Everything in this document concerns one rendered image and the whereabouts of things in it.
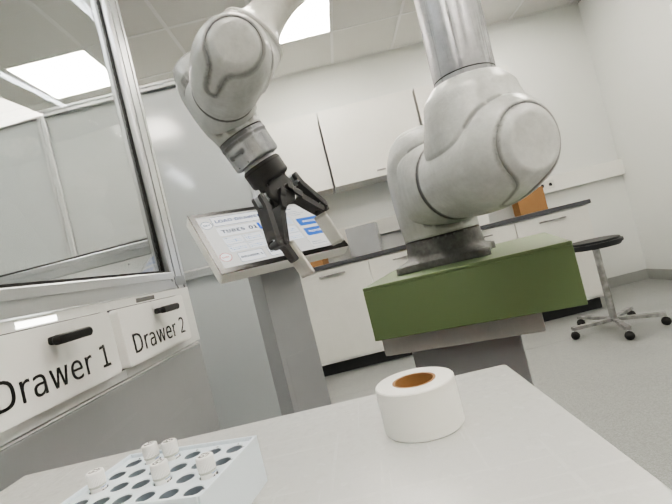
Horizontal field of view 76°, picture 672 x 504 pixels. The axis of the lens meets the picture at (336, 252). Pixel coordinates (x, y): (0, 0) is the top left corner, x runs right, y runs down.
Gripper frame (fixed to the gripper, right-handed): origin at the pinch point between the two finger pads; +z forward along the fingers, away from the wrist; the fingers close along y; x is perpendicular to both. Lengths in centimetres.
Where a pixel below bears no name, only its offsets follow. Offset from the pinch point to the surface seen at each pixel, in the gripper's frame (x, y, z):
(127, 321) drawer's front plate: -30.7, 21.2, -9.9
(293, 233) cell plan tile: -52, -63, 1
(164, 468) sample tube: 17, 52, -2
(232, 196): -108, -109, -27
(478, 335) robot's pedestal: 19.2, 1.6, 25.5
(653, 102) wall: 86, -392, 96
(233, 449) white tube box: 18, 48, 1
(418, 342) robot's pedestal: 9.3, 3.4, 22.3
